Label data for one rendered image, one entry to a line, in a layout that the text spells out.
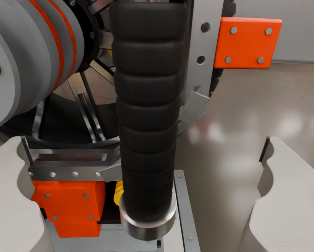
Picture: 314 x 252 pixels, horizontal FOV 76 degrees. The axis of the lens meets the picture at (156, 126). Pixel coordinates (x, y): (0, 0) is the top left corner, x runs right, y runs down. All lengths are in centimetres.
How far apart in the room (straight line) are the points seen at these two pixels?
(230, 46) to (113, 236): 67
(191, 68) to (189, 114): 8
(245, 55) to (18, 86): 29
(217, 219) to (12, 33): 108
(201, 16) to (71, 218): 48
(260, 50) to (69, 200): 45
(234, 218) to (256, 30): 97
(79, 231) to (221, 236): 70
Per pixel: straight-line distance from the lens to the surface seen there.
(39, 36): 24
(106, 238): 79
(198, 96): 34
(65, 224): 56
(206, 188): 126
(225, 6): 42
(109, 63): 83
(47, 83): 25
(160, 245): 82
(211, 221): 113
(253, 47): 35
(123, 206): 16
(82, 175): 45
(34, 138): 54
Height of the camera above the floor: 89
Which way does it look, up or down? 30 degrees down
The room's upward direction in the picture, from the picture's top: 2 degrees clockwise
